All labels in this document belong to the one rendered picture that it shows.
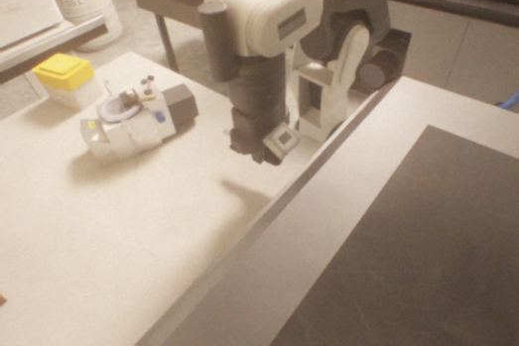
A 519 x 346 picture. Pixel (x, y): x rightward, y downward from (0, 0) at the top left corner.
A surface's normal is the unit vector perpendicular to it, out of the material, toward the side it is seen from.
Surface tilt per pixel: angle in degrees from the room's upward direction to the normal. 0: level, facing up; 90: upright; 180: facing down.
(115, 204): 0
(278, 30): 90
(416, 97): 0
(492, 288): 0
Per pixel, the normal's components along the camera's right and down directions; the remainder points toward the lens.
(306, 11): 0.62, 0.53
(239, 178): -0.07, -0.69
